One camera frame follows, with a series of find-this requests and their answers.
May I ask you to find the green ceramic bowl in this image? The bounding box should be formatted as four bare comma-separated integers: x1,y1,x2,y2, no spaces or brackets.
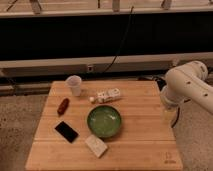
87,105,122,138

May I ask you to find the wooden bamboo table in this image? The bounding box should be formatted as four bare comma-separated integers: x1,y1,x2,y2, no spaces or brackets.
26,81,183,171

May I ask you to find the black hanging cable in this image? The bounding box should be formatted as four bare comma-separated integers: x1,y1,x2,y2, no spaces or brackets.
101,5,135,75

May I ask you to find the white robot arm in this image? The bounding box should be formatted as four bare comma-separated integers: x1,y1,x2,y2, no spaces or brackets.
160,61,213,127

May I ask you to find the black smartphone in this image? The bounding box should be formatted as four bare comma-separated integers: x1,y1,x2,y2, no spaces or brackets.
55,121,78,143

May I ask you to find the white rectangular sponge block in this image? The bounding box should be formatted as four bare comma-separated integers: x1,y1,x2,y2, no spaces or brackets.
85,135,108,158

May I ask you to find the brown sausage-shaped object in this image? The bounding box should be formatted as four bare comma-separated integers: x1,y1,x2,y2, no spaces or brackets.
57,98,69,115

